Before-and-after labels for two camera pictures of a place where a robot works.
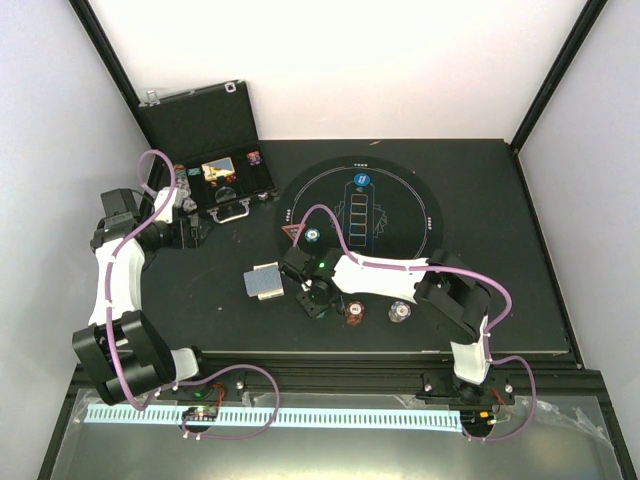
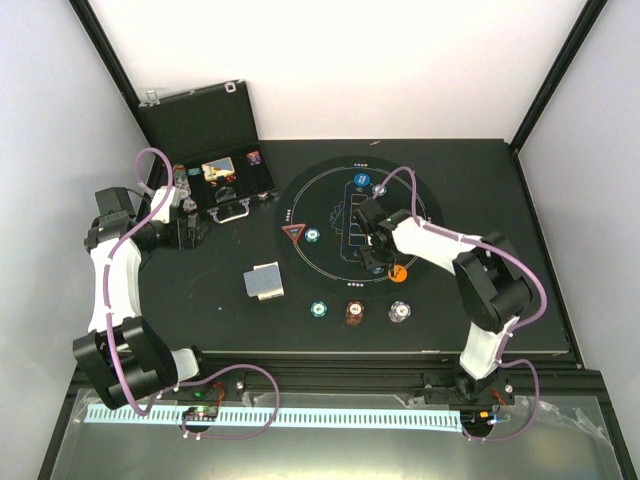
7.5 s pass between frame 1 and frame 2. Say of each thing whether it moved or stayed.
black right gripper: moved
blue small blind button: stayed
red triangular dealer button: stayed
